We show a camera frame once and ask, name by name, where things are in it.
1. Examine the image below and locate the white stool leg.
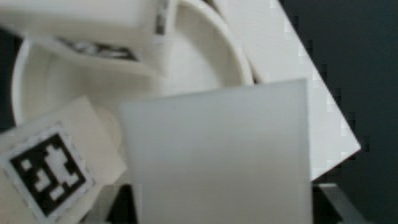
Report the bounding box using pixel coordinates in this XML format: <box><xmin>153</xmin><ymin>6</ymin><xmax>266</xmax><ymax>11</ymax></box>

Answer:
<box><xmin>0</xmin><ymin>0</ymin><xmax>178</xmax><ymax>76</ymax></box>
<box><xmin>119</xmin><ymin>80</ymin><xmax>313</xmax><ymax>224</ymax></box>

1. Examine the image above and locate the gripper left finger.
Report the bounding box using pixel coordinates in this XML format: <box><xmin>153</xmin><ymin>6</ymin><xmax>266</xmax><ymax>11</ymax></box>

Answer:
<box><xmin>82</xmin><ymin>184</ymin><xmax>138</xmax><ymax>224</ymax></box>

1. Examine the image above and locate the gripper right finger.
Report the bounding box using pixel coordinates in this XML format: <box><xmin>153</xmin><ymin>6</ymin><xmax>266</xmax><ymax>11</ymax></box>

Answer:
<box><xmin>313</xmin><ymin>183</ymin><xmax>371</xmax><ymax>224</ymax></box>

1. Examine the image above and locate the white round stool seat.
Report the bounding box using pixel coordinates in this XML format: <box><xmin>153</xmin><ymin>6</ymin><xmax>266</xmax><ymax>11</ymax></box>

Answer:
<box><xmin>11</xmin><ymin>0</ymin><xmax>252</xmax><ymax>131</ymax></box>

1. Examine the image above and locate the white stool leg corner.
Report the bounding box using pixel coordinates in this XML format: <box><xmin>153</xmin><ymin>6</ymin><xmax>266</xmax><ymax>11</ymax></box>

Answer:
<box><xmin>0</xmin><ymin>98</ymin><xmax>126</xmax><ymax>224</ymax></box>

